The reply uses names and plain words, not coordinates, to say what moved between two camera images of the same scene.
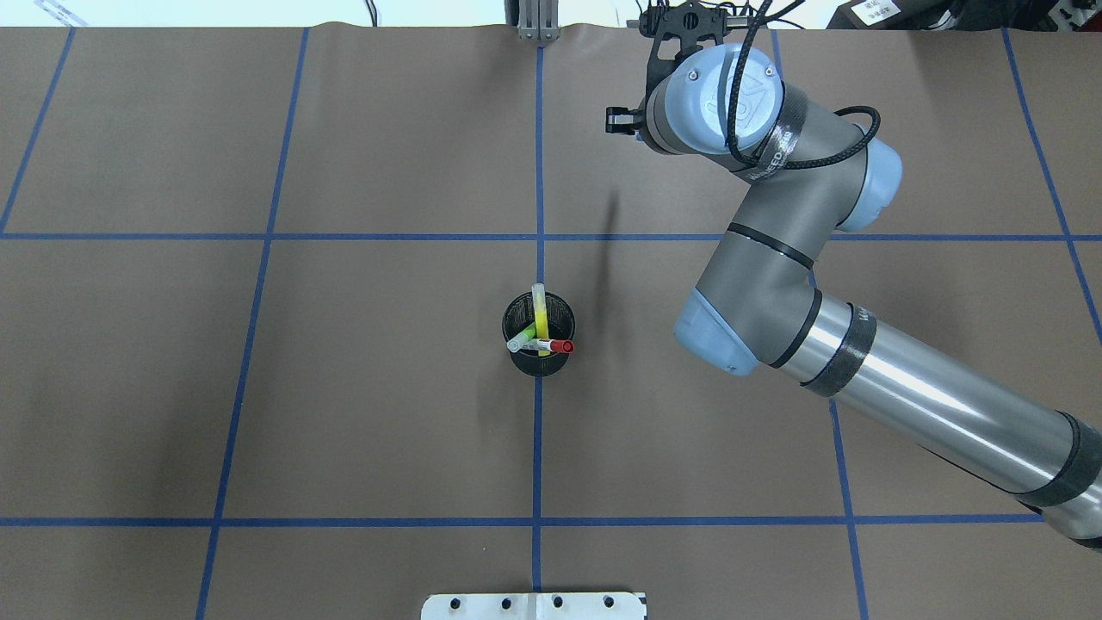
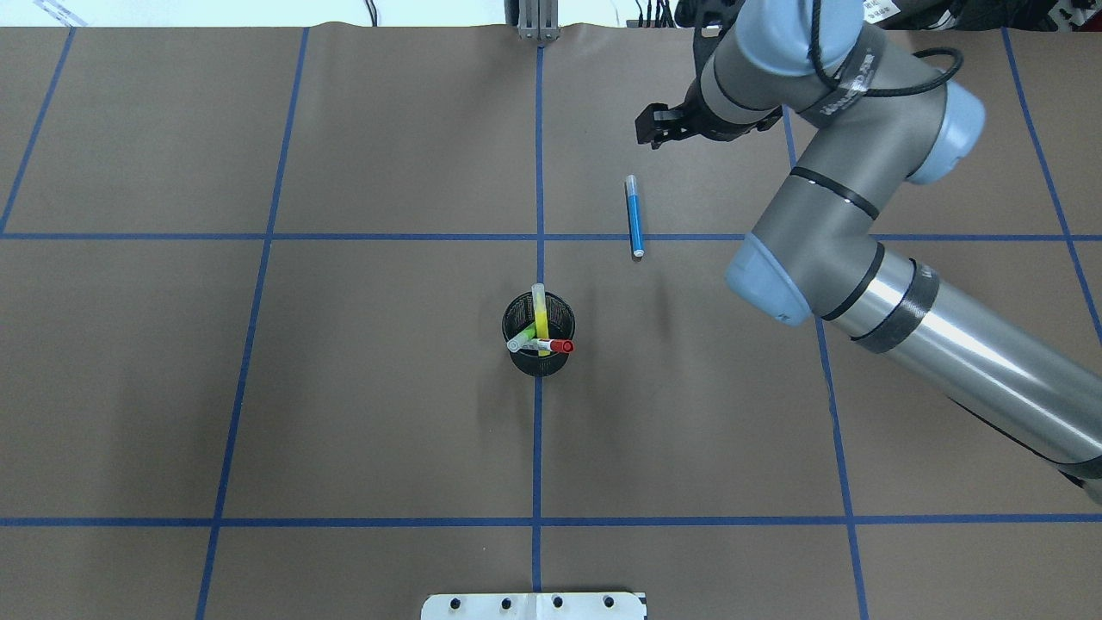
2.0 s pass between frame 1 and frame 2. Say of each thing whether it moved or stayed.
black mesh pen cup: stayed
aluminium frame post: stayed
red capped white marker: stayed
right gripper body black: moved
